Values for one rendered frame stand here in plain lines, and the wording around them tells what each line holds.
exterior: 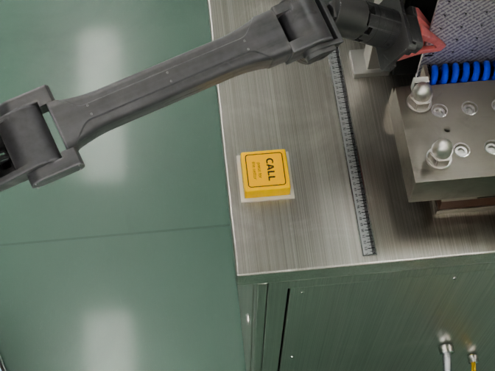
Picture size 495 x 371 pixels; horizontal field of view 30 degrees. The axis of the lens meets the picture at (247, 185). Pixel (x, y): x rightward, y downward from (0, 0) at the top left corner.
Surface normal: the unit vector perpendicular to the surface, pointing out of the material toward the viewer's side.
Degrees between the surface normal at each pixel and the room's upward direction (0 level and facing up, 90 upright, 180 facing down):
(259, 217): 0
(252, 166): 0
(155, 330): 0
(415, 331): 90
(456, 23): 90
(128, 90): 21
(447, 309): 90
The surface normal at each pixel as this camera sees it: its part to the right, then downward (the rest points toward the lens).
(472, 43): 0.10, 0.88
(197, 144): 0.01, -0.47
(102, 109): 0.13, -0.15
